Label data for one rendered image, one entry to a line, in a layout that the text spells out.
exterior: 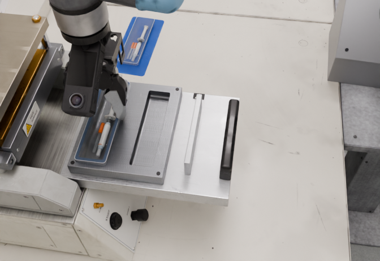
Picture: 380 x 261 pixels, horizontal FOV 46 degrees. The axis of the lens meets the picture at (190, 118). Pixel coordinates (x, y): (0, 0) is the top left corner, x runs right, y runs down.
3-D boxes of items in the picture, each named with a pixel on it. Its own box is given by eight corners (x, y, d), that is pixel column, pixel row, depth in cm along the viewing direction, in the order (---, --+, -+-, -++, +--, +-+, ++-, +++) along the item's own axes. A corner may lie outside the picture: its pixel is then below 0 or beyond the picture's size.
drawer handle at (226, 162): (219, 179, 77) (219, 167, 74) (228, 110, 86) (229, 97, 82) (230, 180, 77) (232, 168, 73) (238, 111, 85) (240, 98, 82)
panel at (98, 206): (133, 253, 91) (78, 212, 79) (161, 133, 109) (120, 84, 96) (142, 253, 90) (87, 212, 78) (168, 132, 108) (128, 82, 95)
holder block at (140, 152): (70, 172, 78) (66, 165, 76) (100, 86, 90) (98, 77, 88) (163, 185, 76) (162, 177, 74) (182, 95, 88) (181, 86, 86)
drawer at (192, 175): (64, 187, 81) (52, 165, 74) (97, 94, 94) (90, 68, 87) (227, 209, 78) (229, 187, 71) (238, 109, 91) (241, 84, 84)
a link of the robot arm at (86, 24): (95, 18, 60) (37, 12, 60) (102, 43, 63) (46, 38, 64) (110, -17, 64) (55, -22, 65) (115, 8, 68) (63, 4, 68)
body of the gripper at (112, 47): (128, 58, 78) (117, 1, 68) (115, 95, 73) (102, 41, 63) (85, 54, 79) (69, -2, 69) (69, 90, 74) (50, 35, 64)
